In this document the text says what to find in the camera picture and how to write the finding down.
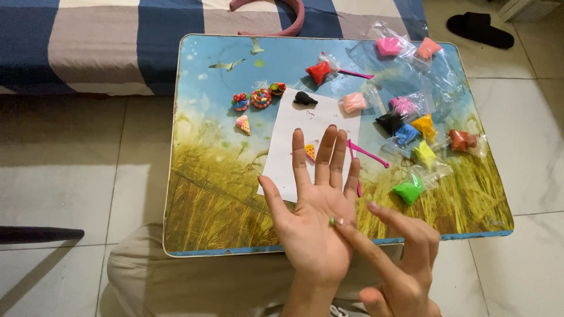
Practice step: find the magenta clay in bag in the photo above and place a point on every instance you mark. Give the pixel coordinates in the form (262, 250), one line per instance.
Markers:
(402, 105)

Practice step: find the person's right hand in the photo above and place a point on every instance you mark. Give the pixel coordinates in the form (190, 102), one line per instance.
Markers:
(407, 273)

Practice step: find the person's beige trousers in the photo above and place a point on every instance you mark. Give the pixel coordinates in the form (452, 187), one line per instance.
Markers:
(198, 281)

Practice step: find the small landscape-print table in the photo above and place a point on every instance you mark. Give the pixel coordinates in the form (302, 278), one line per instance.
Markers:
(220, 198)

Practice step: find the dark flat object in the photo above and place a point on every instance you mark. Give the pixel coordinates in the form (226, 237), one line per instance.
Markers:
(39, 234)

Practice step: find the black clay lump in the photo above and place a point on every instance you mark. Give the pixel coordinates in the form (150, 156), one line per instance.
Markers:
(304, 98)

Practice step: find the small dark clay cake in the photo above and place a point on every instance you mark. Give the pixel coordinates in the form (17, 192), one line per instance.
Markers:
(277, 89)

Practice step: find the black clay in bag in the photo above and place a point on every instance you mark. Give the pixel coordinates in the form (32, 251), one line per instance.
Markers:
(389, 122)

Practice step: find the brown clay in bag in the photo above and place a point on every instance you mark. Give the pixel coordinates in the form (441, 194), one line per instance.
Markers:
(462, 140)

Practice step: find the person's left hand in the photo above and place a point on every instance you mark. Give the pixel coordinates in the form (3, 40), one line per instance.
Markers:
(315, 233)

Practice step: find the red clay in bag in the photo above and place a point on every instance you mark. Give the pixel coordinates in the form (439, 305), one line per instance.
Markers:
(318, 72)

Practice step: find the orange-yellow clay in bag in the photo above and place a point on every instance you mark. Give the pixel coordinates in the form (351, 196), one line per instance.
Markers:
(424, 126)

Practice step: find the lemon yellow clay in bag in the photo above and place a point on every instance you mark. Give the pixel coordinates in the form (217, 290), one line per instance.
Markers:
(425, 154)

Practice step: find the round colourful clay donut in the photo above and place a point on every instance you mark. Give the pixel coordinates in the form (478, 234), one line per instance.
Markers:
(261, 98)

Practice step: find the blue clay cupcake with bow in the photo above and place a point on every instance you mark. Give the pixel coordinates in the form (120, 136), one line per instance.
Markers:
(240, 101)

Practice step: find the hot pink clay in bag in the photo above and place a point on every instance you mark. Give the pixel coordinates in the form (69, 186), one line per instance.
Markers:
(387, 45)

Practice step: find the white furniture base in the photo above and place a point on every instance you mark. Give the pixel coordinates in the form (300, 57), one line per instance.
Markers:
(533, 9)

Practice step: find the pink plastic clay tool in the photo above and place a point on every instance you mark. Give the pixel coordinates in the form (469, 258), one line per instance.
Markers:
(356, 74)
(369, 154)

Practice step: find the green clay in bag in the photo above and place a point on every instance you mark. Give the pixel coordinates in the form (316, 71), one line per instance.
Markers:
(408, 190)

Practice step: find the black slipper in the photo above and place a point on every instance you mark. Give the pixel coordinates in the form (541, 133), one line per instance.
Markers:
(480, 28)

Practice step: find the blue clay in bag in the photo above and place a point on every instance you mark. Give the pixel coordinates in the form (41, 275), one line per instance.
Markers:
(406, 134)

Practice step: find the pale pink clay in bag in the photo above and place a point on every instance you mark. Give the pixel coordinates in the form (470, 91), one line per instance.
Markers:
(354, 102)

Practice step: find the white paper sheet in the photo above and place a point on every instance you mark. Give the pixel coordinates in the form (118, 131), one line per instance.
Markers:
(291, 145)

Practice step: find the bed with striped sheet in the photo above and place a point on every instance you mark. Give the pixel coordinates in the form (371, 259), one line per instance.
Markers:
(101, 39)

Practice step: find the pink headband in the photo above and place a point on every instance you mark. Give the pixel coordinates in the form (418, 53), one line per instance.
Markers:
(296, 17)

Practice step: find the large clear plastic bag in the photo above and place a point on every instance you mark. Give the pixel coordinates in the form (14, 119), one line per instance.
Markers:
(436, 83)

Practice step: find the salmon clay in bag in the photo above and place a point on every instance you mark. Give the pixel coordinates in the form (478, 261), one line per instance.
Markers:
(428, 48)

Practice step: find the clay ice cream cone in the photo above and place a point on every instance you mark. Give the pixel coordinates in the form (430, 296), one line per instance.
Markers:
(243, 124)

